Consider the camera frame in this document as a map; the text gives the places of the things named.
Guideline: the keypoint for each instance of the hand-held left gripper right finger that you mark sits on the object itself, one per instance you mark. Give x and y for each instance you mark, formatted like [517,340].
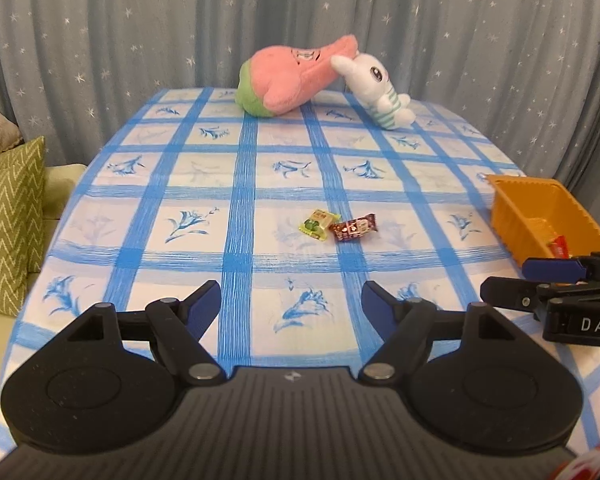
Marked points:
[377,305]

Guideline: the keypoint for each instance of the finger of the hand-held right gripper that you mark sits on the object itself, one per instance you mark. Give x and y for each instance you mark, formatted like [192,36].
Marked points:
[510,292]
[555,269]

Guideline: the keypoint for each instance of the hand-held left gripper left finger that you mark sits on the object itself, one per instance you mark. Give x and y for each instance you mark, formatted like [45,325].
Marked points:
[202,305]

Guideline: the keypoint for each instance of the red candy packet white print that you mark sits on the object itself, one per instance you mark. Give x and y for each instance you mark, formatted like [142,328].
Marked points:
[559,248]

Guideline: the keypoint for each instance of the orange plastic bin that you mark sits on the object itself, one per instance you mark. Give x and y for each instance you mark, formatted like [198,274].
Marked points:
[515,210]

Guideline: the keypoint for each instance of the dark red patterned candy packet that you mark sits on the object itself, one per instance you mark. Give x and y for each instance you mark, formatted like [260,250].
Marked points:
[352,228]

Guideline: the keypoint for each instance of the yellow green candy packet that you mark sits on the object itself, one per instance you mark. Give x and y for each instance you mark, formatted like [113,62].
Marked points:
[317,222]

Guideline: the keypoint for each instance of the blue checked tablecloth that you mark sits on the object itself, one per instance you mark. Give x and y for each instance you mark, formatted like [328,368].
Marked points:
[280,260]

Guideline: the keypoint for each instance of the red white patterned clothing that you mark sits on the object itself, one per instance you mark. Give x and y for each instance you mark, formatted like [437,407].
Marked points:
[590,467]

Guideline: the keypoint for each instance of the light green sofa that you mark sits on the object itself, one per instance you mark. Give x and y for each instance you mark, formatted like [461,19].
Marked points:
[62,190]

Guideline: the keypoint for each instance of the green zigzag pillow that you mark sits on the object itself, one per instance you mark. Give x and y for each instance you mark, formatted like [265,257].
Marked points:
[10,220]

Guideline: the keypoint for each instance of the white rabbit plush toy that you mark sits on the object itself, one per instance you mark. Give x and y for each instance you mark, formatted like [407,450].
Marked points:
[375,77]

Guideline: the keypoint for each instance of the pink plush toy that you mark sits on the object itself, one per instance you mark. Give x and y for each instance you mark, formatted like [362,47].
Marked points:
[285,75]

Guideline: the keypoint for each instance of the grey star print curtain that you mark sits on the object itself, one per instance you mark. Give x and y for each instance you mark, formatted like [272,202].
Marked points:
[130,35]

